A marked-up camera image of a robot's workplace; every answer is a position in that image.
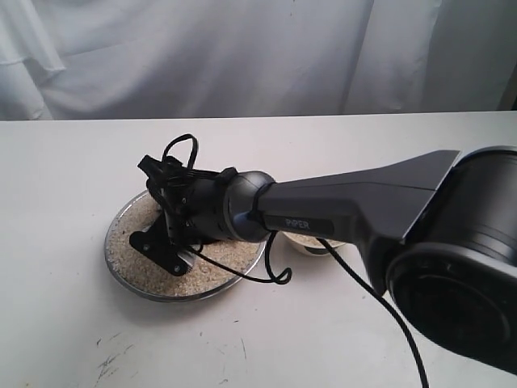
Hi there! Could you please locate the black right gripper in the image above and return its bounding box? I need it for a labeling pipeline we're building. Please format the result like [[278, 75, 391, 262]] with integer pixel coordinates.
[[147, 169, 237, 245]]

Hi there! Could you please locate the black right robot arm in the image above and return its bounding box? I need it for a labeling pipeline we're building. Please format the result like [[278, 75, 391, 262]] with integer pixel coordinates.
[[140, 147, 516, 373]]

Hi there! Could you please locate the round steel rice tray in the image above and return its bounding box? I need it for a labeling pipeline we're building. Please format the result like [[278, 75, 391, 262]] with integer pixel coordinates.
[[103, 189, 268, 302]]

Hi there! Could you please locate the cream ceramic rice bowl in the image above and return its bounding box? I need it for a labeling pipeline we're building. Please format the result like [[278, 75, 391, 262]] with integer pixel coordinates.
[[283, 232, 330, 257]]

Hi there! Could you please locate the white backdrop curtain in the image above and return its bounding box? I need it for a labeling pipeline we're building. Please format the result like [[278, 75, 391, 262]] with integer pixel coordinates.
[[1, 1, 516, 120]]

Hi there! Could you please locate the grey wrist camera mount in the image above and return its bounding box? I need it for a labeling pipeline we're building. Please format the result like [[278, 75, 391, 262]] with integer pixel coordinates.
[[129, 214, 195, 276]]

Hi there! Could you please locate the black camera cable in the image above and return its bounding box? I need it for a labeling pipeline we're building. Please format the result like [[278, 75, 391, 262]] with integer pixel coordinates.
[[137, 133, 430, 388]]

